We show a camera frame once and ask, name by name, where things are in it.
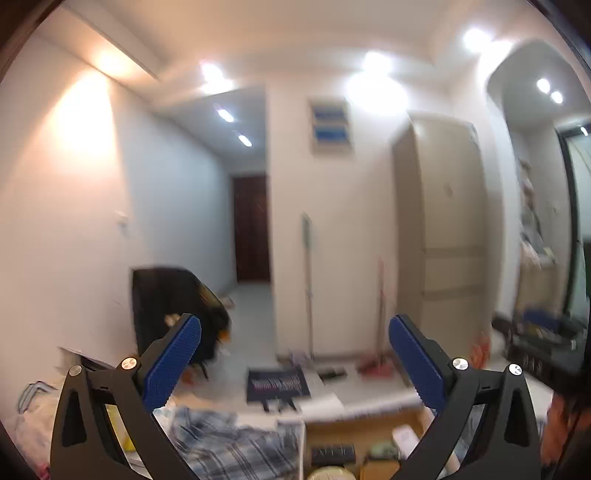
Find yellow round cartoon tin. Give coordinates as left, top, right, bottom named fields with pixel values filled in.
left=307, top=465, right=356, bottom=480

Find dark brown door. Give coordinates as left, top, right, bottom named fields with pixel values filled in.
left=232, top=174, right=271, bottom=282

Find beige vanity cabinet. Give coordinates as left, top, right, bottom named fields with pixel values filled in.
left=517, top=263, right=562, bottom=320

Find person's right hand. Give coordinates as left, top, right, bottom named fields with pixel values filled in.
left=542, top=392, right=583, bottom=468

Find black jacket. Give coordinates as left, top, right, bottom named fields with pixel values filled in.
left=131, top=266, right=232, bottom=366

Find blue plaid shirt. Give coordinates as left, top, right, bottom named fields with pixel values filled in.
left=170, top=405, right=304, bottom=480

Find white remote control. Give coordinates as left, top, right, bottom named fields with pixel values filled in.
left=392, top=425, right=424, bottom=456

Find pink broom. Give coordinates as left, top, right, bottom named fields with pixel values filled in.
left=358, top=256, right=393, bottom=377

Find white paper sheet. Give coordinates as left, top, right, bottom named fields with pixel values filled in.
left=294, top=373, right=345, bottom=414

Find small black box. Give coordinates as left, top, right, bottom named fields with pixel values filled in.
left=310, top=444, right=356, bottom=466

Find cardboard box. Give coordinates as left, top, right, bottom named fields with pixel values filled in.
left=300, top=406, right=462, bottom=480

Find clear plastic bag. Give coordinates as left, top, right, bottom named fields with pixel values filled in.
left=13, top=382, right=62, bottom=480

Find electrical panel box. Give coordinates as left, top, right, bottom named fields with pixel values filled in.
left=307, top=97, right=352, bottom=158

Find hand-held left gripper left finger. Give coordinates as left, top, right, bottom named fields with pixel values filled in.
left=50, top=313, right=202, bottom=480

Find beige refrigerator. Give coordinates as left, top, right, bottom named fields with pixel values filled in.
left=392, top=113, right=491, bottom=359

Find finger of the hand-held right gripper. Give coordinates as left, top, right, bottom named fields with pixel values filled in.
left=522, top=308, right=591, bottom=336
left=492, top=316, right=578, bottom=348

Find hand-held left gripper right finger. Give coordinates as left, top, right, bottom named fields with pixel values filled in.
left=389, top=314, right=542, bottom=480

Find grey mop handle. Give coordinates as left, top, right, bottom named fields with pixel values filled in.
left=301, top=212, right=317, bottom=361

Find red floor items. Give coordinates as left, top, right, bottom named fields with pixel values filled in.
left=473, top=332, right=493, bottom=370

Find frosted glass patterned door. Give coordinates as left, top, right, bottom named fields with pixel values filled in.
left=556, top=122, right=591, bottom=325

